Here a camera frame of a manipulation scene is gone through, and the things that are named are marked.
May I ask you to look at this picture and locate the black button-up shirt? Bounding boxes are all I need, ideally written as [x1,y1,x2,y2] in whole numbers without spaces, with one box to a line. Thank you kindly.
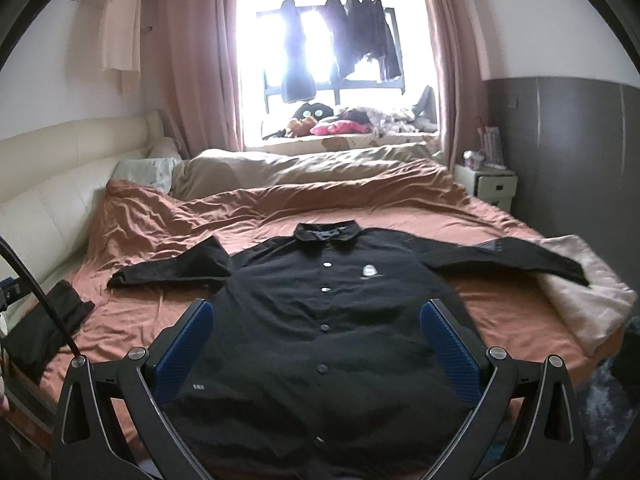
[110,221,586,479]

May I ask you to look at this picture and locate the hanging dark clothes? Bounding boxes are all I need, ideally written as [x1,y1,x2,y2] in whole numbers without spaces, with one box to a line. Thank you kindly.
[279,0,404,103]

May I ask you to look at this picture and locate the salmon pink duvet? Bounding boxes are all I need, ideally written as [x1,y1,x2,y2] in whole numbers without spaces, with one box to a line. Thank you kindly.
[8,158,626,480]

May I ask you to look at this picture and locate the cream folded blanket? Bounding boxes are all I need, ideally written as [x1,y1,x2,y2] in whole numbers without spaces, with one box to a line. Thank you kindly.
[537,234,638,356]

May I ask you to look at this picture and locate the folded black garment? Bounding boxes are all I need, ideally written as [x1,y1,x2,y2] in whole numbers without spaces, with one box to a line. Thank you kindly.
[2,280,94,384]

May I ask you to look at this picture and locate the light green pillow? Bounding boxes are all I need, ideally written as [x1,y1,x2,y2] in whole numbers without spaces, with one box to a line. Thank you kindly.
[112,157,178,193]

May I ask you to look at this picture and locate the beige blanket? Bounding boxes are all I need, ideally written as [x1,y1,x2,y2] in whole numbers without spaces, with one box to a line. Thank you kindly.
[170,142,442,200]

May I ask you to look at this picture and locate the white nightstand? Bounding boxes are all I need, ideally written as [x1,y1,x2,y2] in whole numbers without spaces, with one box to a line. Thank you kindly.
[454,165,518,212]

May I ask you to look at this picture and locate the cream padded headboard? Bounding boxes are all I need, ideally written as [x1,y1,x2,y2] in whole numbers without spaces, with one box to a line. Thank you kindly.
[1,112,164,282]

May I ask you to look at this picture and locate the items on nightstand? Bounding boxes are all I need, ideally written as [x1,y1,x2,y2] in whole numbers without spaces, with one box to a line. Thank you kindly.
[462,117,506,170]

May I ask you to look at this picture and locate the pink left curtain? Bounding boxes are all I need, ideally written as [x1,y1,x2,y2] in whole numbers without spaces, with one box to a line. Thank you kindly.
[153,0,244,156]

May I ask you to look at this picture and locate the pink curtain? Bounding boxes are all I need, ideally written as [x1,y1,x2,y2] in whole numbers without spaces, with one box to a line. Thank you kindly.
[425,0,487,168]
[153,0,244,156]

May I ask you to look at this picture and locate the hanging beige cloth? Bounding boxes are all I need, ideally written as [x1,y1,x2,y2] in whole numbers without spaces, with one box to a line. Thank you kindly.
[99,0,142,96]

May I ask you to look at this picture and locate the pink right curtain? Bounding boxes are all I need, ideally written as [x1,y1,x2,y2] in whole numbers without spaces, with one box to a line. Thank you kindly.
[425,0,487,168]

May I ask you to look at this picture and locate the black cable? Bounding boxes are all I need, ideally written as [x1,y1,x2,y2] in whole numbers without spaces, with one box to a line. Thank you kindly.
[0,235,83,361]

